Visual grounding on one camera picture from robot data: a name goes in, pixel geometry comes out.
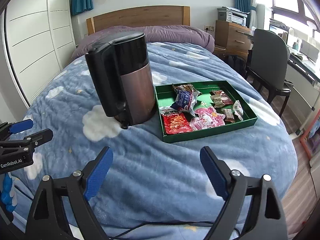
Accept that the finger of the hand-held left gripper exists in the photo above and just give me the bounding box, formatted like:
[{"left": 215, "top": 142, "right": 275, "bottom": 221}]
[
  {"left": 0, "top": 129, "right": 53, "bottom": 153},
  {"left": 0, "top": 119, "right": 34, "bottom": 141}
]

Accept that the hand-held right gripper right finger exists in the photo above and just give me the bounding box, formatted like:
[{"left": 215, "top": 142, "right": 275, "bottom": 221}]
[{"left": 200, "top": 146, "right": 288, "bottom": 240}]

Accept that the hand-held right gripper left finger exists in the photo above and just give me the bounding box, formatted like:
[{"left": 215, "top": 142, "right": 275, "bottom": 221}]
[{"left": 26, "top": 146, "right": 114, "bottom": 240}]

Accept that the green tray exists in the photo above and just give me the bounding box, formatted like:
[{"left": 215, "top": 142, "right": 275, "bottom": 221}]
[{"left": 154, "top": 80, "right": 258, "bottom": 144}]

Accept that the pink cartoon character packet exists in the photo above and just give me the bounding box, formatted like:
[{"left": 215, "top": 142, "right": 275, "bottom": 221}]
[{"left": 189, "top": 106, "right": 225, "bottom": 130}]

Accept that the small red wafer packet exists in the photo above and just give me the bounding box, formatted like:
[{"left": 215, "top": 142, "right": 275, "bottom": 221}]
[{"left": 222, "top": 108, "right": 235, "bottom": 123}]

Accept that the red konjac snack packet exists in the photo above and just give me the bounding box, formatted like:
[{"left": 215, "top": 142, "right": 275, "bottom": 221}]
[{"left": 160, "top": 106, "right": 193, "bottom": 135}]

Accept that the clear candy packet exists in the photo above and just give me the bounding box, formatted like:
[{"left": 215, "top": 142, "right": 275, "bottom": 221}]
[{"left": 232, "top": 100, "right": 244, "bottom": 122}]

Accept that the small gold candy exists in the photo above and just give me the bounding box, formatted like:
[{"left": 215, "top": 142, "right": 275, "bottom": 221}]
[{"left": 211, "top": 95, "right": 225, "bottom": 108}]

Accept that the dark red snack packet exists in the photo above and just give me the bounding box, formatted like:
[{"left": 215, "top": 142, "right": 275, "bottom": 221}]
[{"left": 209, "top": 89, "right": 233, "bottom": 105}]

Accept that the dark blue snack packet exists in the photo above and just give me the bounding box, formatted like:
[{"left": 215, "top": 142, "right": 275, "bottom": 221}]
[{"left": 171, "top": 90, "right": 202, "bottom": 117}]

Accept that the brown crinkled snack packet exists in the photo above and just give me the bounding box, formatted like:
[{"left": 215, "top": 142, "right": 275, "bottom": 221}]
[{"left": 172, "top": 83, "right": 194, "bottom": 93}]

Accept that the person's left hand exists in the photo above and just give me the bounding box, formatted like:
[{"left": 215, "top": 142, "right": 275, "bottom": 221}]
[{"left": 0, "top": 174, "right": 17, "bottom": 214}]

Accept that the blue cloud print blanket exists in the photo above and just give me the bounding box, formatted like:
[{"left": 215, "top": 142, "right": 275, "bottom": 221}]
[{"left": 15, "top": 41, "right": 298, "bottom": 240}]

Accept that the brown and black electric kettle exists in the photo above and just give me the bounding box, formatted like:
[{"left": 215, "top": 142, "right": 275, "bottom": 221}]
[{"left": 84, "top": 32, "right": 157, "bottom": 130}]

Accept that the white wardrobe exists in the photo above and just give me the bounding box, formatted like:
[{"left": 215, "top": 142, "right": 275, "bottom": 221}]
[{"left": 4, "top": 0, "right": 77, "bottom": 108}]

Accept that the orange metal rack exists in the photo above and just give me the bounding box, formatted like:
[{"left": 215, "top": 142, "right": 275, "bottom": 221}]
[{"left": 297, "top": 120, "right": 320, "bottom": 160}]

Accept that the grey chair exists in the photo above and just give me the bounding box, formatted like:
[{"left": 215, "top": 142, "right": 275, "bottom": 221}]
[{"left": 244, "top": 28, "right": 294, "bottom": 117}]

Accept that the wooden cabinet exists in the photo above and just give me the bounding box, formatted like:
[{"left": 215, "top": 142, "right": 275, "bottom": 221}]
[{"left": 215, "top": 20, "right": 255, "bottom": 53}]

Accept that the white desk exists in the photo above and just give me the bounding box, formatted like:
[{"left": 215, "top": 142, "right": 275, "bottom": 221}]
[{"left": 285, "top": 42, "right": 320, "bottom": 135}]

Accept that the purple pillow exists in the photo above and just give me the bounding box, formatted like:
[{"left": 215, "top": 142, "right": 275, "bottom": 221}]
[{"left": 71, "top": 25, "right": 215, "bottom": 58}]

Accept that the white printer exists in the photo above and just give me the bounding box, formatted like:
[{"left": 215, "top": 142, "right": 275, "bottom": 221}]
[{"left": 217, "top": 7, "right": 250, "bottom": 25}]

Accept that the wooden headboard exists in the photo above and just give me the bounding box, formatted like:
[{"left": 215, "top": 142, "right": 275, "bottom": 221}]
[{"left": 86, "top": 6, "right": 190, "bottom": 35}]

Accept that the black cable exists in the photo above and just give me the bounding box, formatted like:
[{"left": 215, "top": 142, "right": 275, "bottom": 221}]
[{"left": 107, "top": 220, "right": 213, "bottom": 240}]

